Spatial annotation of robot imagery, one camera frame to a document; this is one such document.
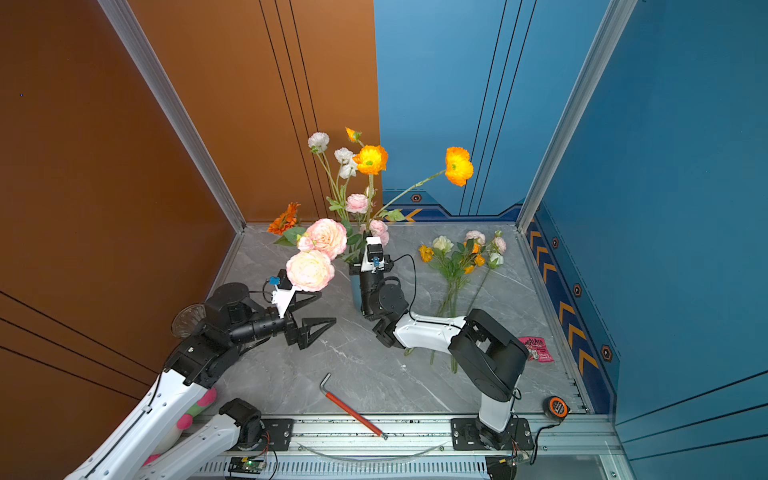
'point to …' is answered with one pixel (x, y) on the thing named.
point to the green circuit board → (246, 464)
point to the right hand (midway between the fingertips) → (366, 232)
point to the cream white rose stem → (447, 265)
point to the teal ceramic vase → (355, 275)
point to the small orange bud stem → (426, 254)
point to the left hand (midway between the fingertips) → (326, 305)
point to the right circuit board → (501, 467)
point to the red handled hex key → (354, 413)
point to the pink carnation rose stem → (498, 246)
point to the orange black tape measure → (555, 408)
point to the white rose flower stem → (495, 259)
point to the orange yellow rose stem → (470, 258)
